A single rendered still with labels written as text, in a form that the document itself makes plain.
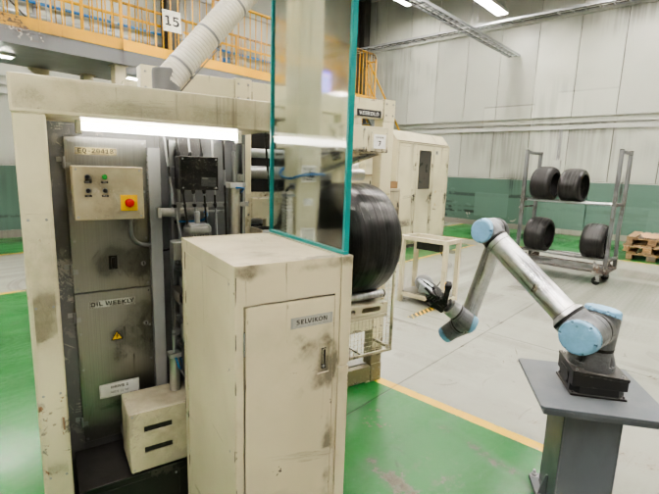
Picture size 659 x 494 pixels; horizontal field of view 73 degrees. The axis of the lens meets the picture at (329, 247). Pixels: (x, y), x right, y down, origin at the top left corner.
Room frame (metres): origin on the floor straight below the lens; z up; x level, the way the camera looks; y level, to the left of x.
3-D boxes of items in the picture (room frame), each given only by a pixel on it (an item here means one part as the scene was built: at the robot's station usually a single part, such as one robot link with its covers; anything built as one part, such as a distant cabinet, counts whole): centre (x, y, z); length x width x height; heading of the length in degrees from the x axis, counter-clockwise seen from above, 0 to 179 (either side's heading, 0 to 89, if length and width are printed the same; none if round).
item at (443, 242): (5.06, -1.17, 0.40); 0.60 x 0.35 x 0.80; 48
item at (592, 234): (6.79, -3.65, 0.96); 1.33 x 0.64 x 1.92; 46
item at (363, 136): (2.60, -0.01, 1.71); 0.61 x 0.25 x 0.15; 123
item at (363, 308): (2.17, -0.14, 0.84); 0.36 x 0.09 x 0.06; 123
